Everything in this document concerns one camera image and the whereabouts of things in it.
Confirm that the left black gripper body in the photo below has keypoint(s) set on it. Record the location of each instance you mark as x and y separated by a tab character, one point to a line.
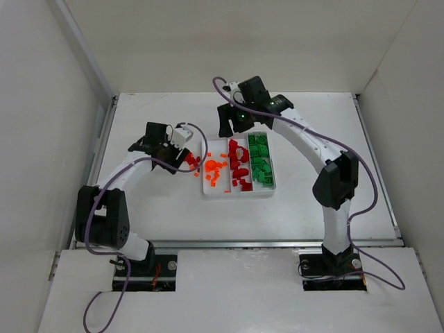
174	157

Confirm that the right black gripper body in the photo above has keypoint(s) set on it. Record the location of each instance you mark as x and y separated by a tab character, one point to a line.
229	113

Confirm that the red flower print lego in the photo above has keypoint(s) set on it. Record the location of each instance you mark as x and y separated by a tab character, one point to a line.
237	154

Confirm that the orange dome lego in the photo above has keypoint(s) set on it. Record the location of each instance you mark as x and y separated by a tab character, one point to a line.
211	165

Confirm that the red arch lego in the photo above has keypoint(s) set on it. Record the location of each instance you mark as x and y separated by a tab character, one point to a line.
240	172

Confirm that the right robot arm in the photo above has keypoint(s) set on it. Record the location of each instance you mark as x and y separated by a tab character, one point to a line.
336	165

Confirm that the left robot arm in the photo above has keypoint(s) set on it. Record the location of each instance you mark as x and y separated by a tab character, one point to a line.
102	213

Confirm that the red lego pile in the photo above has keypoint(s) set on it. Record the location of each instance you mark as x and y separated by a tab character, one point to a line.
193	162

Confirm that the orange lego pile in tray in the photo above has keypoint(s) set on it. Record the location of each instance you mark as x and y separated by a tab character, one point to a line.
215	173

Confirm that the white three-compartment tray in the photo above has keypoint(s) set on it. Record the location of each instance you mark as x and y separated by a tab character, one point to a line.
239	167

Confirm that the green lego pile in tray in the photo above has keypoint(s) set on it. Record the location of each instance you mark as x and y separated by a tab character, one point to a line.
261	165

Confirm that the red square lego in tray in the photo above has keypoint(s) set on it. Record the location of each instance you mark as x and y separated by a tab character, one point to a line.
245	186

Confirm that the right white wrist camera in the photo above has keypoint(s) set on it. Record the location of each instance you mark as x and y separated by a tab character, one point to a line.
231	87

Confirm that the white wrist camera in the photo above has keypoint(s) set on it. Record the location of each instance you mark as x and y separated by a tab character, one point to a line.
231	87
180	136

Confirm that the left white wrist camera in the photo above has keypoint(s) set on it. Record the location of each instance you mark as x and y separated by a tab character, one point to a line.
180	136

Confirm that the aluminium rail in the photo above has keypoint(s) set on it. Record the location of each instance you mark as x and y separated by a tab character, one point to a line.
372	243

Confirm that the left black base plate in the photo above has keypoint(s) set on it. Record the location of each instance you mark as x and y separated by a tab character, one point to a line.
160	278

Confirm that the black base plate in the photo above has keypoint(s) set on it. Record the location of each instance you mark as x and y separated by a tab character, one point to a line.
160	278
320	275

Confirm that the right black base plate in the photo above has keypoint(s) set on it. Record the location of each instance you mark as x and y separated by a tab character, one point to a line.
320	275

